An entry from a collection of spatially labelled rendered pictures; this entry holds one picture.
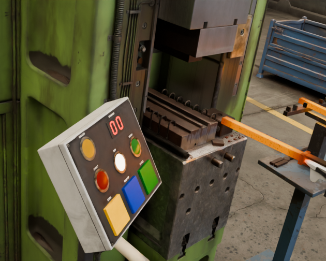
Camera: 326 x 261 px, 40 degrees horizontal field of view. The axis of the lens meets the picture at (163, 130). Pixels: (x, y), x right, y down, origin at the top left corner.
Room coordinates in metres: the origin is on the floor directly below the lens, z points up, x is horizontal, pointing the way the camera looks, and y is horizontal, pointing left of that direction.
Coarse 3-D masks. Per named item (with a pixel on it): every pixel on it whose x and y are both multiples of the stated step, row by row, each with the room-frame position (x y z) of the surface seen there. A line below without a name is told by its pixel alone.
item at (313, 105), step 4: (300, 100) 1.90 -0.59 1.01; (304, 100) 1.88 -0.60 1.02; (308, 100) 1.89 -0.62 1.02; (308, 104) 1.86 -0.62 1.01; (312, 104) 1.85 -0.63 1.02; (316, 104) 1.85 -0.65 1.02; (312, 108) 1.84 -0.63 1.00; (316, 108) 1.83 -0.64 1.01; (320, 108) 1.81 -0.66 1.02; (324, 108) 1.82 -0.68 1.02; (320, 112) 1.81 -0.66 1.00; (324, 112) 1.80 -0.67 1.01
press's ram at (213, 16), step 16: (160, 0) 1.47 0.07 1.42; (176, 0) 1.43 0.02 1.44; (192, 0) 1.38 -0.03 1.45; (208, 0) 1.43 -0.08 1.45; (224, 0) 1.49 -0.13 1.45; (240, 0) 1.55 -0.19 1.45; (160, 16) 1.47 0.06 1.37; (176, 16) 1.42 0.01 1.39; (192, 16) 1.38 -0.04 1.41; (208, 16) 1.44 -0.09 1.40; (224, 16) 1.50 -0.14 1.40; (240, 16) 1.57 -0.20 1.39
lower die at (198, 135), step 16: (160, 96) 1.73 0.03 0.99; (160, 112) 1.57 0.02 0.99; (176, 112) 1.57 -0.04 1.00; (192, 112) 1.62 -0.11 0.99; (160, 128) 1.49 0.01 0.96; (176, 128) 1.47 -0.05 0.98; (192, 128) 1.47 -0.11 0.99; (208, 128) 1.52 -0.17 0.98; (176, 144) 1.43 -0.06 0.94; (192, 144) 1.47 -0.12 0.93
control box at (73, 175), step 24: (96, 120) 0.99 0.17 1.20; (48, 144) 0.89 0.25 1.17; (72, 144) 0.87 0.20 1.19; (96, 144) 0.95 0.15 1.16; (120, 144) 1.03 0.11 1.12; (144, 144) 1.14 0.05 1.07; (48, 168) 0.86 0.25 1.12; (72, 168) 0.84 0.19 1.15; (96, 168) 0.90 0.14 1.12; (72, 192) 0.84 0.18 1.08; (96, 192) 0.86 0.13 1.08; (120, 192) 0.94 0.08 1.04; (144, 192) 1.03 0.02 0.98; (72, 216) 0.84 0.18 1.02; (96, 216) 0.82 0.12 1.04; (96, 240) 0.82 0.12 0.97
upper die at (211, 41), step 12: (156, 24) 1.55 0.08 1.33; (168, 24) 1.51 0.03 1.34; (156, 36) 1.54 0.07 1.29; (168, 36) 1.50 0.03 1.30; (180, 36) 1.47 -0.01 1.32; (192, 36) 1.43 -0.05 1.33; (204, 36) 1.44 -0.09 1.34; (216, 36) 1.48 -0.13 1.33; (228, 36) 1.53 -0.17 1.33; (180, 48) 1.46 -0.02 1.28; (192, 48) 1.43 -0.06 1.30; (204, 48) 1.44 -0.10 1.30; (216, 48) 1.49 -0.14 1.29; (228, 48) 1.54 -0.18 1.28
